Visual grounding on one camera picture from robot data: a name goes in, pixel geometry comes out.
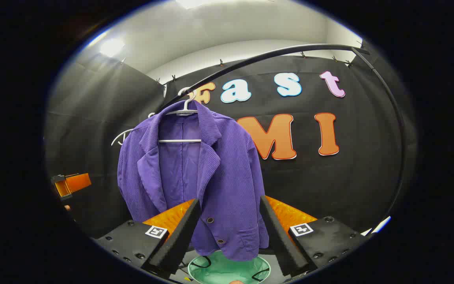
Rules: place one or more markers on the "bright ceiling light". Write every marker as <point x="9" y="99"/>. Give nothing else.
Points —
<point x="111" y="46"/>

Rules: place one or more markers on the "black clothes rack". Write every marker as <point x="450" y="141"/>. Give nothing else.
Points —
<point x="329" y="45"/>

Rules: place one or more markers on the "green laundry hamper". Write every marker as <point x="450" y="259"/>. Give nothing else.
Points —
<point x="219" y="270"/>

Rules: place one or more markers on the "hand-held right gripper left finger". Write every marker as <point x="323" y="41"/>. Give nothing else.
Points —
<point x="181" y="236"/>

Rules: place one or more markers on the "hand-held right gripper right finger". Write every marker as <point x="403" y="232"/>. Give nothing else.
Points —
<point x="280" y="236"/>

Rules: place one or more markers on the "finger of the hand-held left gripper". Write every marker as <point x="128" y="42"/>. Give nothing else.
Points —
<point x="75" y="183"/>

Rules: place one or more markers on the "white plastic hanger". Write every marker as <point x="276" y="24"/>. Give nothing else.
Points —
<point x="118" y="136"/>
<point x="179" y="141"/>

